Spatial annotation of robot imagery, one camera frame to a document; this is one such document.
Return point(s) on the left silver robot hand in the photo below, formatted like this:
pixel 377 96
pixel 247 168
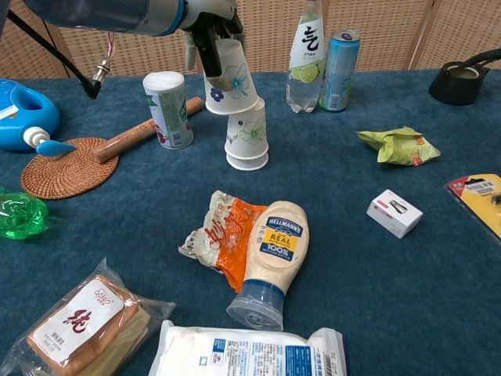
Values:
pixel 209 47

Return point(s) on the orange white snack bag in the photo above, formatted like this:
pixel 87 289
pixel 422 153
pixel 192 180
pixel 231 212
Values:
pixel 223 243

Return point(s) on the white blue powder bag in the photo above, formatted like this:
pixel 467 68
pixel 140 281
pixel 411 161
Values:
pixel 242 352

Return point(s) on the clear lime soda bottle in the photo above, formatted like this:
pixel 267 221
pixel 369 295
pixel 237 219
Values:
pixel 307 58

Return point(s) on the green snack packet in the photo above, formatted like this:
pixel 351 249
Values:
pixel 399 147

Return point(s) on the Hellmann's mayonnaise squeeze bottle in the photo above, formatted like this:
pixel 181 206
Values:
pixel 278 243

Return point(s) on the black tape roll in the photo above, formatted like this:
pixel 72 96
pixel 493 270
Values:
pixel 454 86

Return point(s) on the white paper cup green flower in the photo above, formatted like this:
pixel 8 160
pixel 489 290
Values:
pixel 250 133

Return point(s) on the woven bamboo folding screen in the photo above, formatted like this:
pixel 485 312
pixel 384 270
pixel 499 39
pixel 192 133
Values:
pixel 383 35

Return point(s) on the round woven rattan coaster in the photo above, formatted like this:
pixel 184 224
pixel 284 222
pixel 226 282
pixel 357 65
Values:
pixel 66 172

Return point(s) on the yellow razor blister pack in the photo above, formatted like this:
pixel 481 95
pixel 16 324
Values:
pixel 479 203

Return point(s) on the light blue drink can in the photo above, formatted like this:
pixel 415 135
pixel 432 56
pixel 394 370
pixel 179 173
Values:
pixel 338 70

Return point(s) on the blue detergent pump bottle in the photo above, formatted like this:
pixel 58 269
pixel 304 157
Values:
pixel 23 113

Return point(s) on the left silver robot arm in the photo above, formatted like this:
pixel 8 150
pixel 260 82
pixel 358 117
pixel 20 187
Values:
pixel 98 13

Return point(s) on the green plastic soda bottle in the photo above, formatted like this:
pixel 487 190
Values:
pixel 19 213

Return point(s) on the white canister green label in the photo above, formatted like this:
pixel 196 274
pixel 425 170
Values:
pixel 168 113

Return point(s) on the wooden rolling stick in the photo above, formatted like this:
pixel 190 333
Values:
pixel 129 135

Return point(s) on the small white cardboard box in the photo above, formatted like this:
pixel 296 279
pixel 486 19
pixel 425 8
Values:
pixel 393 213

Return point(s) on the bread in clear wrapper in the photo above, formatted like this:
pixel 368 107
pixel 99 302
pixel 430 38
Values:
pixel 82 325

